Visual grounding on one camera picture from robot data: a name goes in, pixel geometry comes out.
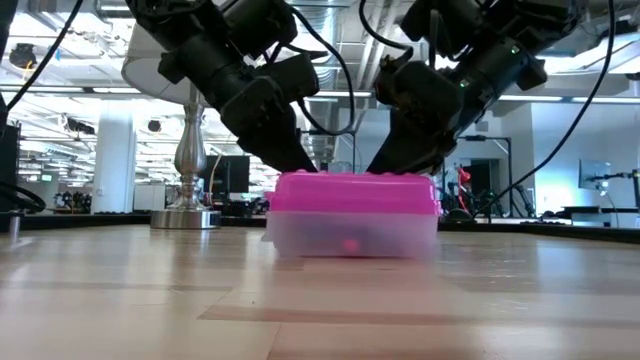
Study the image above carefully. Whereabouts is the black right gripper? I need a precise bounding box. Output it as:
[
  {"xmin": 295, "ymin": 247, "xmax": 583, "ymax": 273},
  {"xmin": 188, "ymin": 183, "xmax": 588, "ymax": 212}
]
[{"xmin": 366, "ymin": 53, "xmax": 494, "ymax": 176}]

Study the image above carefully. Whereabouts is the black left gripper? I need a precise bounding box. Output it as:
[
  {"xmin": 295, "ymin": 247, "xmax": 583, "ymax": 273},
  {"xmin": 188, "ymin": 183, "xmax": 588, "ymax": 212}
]
[{"xmin": 157, "ymin": 34, "xmax": 321, "ymax": 174}]

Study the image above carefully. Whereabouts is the red desk lamp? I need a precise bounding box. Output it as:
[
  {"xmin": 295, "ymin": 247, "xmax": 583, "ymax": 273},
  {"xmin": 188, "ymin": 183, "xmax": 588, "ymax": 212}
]
[{"xmin": 455, "ymin": 167, "xmax": 474, "ymax": 214}]

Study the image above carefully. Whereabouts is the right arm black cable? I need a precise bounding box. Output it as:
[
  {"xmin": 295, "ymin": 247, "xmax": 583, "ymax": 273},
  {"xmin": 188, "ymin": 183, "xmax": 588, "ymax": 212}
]
[{"xmin": 357, "ymin": 0, "xmax": 616, "ymax": 216}]

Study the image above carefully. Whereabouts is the black monitor screen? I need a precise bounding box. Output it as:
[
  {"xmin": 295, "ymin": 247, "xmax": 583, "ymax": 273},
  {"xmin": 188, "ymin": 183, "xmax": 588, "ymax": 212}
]
[{"xmin": 202, "ymin": 155, "xmax": 250, "ymax": 199}]

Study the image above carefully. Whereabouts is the white shade silver table lamp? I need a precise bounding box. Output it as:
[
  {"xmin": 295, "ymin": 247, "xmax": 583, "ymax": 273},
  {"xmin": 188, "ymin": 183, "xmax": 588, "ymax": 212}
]
[{"xmin": 121, "ymin": 22, "xmax": 224, "ymax": 230}]

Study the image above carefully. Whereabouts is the ceiling strip light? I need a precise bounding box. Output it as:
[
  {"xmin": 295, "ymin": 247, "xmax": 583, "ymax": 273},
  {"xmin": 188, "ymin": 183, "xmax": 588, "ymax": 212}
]
[
  {"xmin": 313, "ymin": 90, "xmax": 372, "ymax": 99},
  {"xmin": 572, "ymin": 96, "xmax": 640, "ymax": 105},
  {"xmin": 498, "ymin": 94, "xmax": 564, "ymax": 103}
]

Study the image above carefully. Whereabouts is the clear supply box pink lid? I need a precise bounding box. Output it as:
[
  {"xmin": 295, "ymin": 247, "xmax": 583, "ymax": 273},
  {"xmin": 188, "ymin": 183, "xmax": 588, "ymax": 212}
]
[{"xmin": 263, "ymin": 170, "xmax": 444, "ymax": 260}]

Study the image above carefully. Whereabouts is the grey wall monitor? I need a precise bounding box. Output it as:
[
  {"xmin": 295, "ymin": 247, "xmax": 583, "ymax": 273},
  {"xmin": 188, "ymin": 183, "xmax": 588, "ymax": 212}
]
[{"xmin": 578, "ymin": 159, "xmax": 612, "ymax": 191}]

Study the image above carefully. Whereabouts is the black ceiling spotlight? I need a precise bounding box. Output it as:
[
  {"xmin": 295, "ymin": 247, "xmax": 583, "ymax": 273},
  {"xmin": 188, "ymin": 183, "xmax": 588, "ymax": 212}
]
[{"xmin": 8, "ymin": 43, "xmax": 39, "ymax": 69}]

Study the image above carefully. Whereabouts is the silver ventilation duct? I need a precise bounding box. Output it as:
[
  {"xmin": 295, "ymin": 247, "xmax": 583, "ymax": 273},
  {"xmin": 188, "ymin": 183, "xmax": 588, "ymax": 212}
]
[{"xmin": 299, "ymin": 0, "xmax": 351, "ymax": 169}]

